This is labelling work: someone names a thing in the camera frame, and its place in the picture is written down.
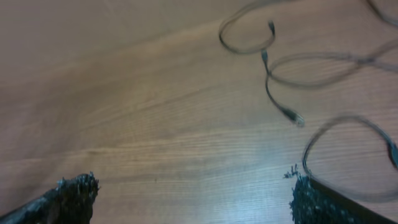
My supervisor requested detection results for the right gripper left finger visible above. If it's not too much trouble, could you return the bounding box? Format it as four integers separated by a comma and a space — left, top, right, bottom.
1, 172, 100, 224

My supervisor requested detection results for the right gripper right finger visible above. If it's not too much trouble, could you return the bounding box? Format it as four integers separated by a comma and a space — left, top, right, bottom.
284, 165, 395, 224

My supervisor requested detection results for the black USB cable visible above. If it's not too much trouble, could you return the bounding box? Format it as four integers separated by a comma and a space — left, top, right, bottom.
260, 39, 398, 128
218, 0, 398, 56
301, 114, 398, 203

